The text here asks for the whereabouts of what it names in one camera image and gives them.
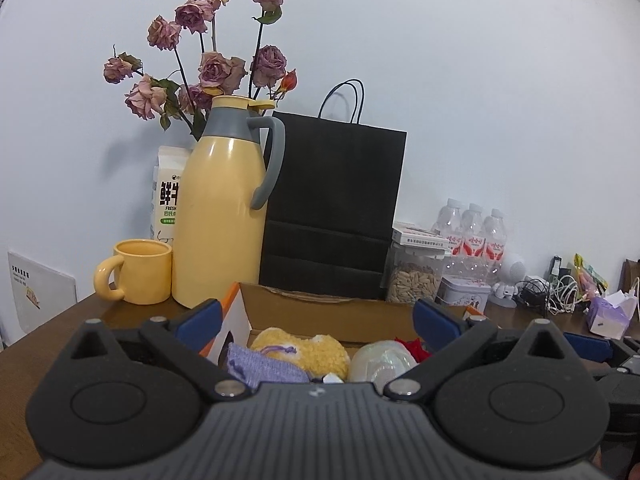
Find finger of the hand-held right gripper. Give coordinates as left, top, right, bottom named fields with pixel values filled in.
left=564, top=332, right=640, bottom=377

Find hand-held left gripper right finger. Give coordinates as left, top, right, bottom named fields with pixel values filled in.
left=382, top=298, right=573, bottom=403

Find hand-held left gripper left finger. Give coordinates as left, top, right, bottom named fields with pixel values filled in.
left=70, top=299, right=247, bottom=401

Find purple cloth pouch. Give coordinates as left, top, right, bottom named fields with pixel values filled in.
left=226, top=342, right=308, bottom=388

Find printed cardboard box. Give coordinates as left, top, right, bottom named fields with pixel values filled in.
left=200, top=281, right=488, bottom=386

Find yellow plush toy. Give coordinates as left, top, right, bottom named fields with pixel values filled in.
left=250, top=327, right=351, bottom=381

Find printed tin box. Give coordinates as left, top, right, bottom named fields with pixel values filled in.
left=434, top=275, right=492, bottom=308

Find purple tissue pack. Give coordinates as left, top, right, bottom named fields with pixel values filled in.
left=585, top=290, right=637, bottom=338

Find clear jar of seeds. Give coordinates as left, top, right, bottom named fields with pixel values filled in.
left=386, top=242, right=445, bottom=306

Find yellow mug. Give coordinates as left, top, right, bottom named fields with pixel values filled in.
left=93, top=239, right=173, bottom=306

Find colourful snack packets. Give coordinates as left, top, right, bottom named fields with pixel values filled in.
left=572, top=253, right=608, bottom=293

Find small white red box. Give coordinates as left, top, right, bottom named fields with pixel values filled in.
left=392, top=221, right=437, bottom=240
left=391, top=232, right=447, bottom=252

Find brown box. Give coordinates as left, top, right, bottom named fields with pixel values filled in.
left=622, top=259, right=640, bottom=311

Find yellow thermos jug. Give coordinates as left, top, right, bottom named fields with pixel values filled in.
left=171, top=95, right=287, bottom=310

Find white milk carton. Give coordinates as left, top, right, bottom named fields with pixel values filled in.
left=150, top=145, right=191, bottom=243

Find black paper bag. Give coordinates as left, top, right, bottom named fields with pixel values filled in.
left=258, top=79, right=407, bottom=302

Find dried rose bouquet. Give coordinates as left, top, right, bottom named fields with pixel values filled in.
left=103, top=0, right=302, bottom=141

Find tangle of cables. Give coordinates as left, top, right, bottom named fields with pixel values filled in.
left=515, top=272, right=583, bottom=316

